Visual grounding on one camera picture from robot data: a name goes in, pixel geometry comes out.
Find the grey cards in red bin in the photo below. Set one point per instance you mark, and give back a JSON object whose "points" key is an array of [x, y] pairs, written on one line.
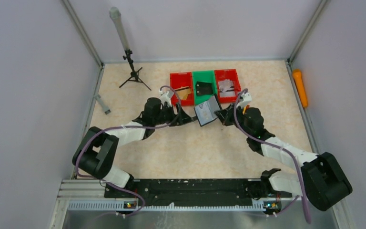
{"points": [[226, 88]]}

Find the orange flashlight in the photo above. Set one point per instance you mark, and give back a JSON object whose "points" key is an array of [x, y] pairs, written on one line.
{"points": [[298, 80]]}

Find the yellow toy block car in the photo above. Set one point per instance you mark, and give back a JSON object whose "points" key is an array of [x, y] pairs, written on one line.
{"points": [[244, 109]]}

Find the red plastic bin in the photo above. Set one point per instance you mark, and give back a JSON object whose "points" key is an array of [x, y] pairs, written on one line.
{"points": [[182, 83], [228, 74]]}

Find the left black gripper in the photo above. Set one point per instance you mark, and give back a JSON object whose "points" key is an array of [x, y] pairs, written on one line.
{"points": [[177, 114]]}

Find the green plastic bin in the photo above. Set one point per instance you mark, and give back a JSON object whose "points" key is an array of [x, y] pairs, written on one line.
{"points": [[204, 76]]}

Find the black tripod with grey pole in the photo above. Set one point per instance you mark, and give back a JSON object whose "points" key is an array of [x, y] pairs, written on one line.
{"points": [[116, 18]]}

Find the left red plastic bin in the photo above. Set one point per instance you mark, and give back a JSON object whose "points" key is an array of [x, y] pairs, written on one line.
{"points": [[182, 83]]}

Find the gold card in red bin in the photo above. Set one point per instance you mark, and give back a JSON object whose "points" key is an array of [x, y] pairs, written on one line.
{"points": [[184, 92]]}

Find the right red plastic bin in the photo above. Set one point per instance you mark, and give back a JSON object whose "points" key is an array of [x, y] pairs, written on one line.
{"points": [[228, 74]]}

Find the black leather card holder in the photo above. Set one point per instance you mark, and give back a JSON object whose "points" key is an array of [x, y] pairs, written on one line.
{"points": [[205, 111]]}

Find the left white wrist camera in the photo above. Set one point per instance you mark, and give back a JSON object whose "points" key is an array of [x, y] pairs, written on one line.
{"points": [[165, 97]]}

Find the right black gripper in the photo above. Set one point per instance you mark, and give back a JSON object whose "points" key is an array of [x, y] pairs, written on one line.
{"points": [[229, 116]]}

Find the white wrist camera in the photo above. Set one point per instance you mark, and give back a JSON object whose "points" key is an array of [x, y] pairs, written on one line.
{"points": [[165, 97], [244, 100]]}

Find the aluminium frame rail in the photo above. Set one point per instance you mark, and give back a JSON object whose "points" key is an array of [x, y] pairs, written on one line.
{"points": [[81, 205]]}

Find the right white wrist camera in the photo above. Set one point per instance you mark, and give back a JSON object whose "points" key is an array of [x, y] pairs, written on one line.
{"points": [[244, 100]]}

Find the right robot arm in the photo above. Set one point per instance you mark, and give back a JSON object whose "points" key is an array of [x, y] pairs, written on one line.
{"points": [[318, 177]]}

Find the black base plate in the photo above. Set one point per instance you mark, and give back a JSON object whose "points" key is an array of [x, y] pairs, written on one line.
{"points": [[239, 194]]}

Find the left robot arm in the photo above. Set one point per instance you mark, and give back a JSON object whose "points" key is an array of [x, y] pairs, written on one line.
{"points": [[96, 152]]}

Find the small grey bracket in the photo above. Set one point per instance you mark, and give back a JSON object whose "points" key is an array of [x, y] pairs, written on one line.
{"points": [[104, 107]]}

